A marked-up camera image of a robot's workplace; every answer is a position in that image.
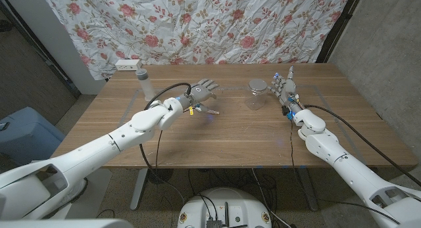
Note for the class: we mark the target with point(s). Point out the clear bottle with grey cap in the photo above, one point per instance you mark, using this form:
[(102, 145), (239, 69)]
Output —
[(144, 83)]

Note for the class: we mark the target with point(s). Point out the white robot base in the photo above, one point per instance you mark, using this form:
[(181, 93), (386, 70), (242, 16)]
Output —
[(227, 205)]

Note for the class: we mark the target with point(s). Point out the floral backdrop cloth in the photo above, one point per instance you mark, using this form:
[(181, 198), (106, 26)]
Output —
[(197, 24)]

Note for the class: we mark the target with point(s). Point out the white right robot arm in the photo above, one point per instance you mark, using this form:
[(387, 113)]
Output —
[(348, 165)]

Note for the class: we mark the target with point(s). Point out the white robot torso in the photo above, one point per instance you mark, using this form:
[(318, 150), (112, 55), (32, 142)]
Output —
[(65, 224)]

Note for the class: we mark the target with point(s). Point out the blue plastic bin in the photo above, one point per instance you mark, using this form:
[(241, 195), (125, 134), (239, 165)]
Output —
[(26, 136)]

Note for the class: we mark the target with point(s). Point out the clear jar with metal lid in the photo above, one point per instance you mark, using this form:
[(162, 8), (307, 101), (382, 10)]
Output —
[(256, 96)]

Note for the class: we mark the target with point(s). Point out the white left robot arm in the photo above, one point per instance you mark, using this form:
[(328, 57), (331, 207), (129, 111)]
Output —
[(98, 149)]

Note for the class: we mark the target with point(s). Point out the round black floor fan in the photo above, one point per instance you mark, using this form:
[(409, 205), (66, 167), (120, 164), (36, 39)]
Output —
[(161, 176)]

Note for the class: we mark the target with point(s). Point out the white power strip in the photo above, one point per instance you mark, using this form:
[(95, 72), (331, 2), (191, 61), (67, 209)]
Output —
[(127, 65)]

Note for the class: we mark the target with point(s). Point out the grey table leg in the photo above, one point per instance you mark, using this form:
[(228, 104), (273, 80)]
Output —
[(309, 192), (139, 188)]

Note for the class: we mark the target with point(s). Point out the black backdrop stand pole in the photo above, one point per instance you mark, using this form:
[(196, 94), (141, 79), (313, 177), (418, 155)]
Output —
[(338, 27)]

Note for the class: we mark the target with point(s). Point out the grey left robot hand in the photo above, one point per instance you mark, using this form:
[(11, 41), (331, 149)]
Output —
[(199, 93)]

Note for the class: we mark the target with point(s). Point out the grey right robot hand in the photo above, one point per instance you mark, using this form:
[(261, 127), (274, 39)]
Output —
[(287, 90)]

